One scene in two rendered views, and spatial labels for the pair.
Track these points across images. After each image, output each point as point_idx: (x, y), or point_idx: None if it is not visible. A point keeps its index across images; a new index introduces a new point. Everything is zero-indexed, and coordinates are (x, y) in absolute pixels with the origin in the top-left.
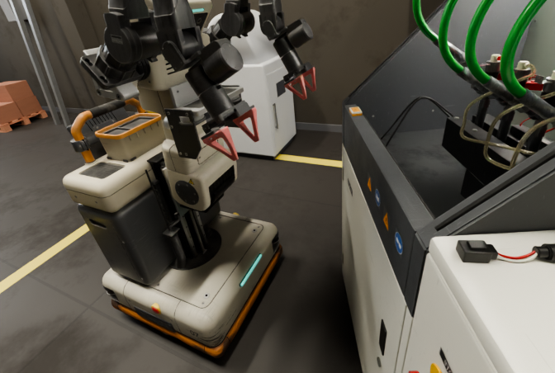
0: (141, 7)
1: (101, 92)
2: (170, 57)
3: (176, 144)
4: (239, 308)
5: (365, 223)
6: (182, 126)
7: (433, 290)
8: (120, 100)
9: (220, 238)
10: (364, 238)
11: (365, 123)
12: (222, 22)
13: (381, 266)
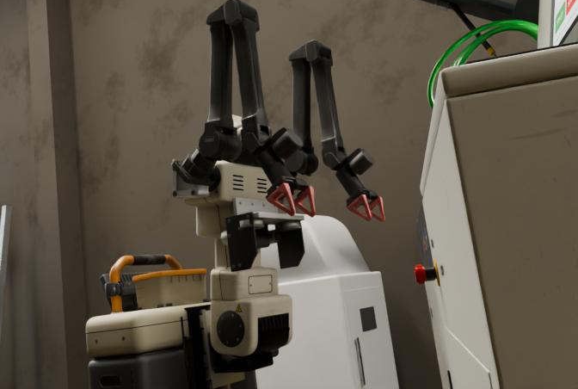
0: (230, 121)
1: (176, 194)
2: (249, 143)
3: (230, 256)
4: None
5: (433, 305)
6: (241, 231)
7: (425, 213)
8: (193, 195)
9: None
10: (438, 330)
11: None
12: (285, 160)
13: (436, 304)
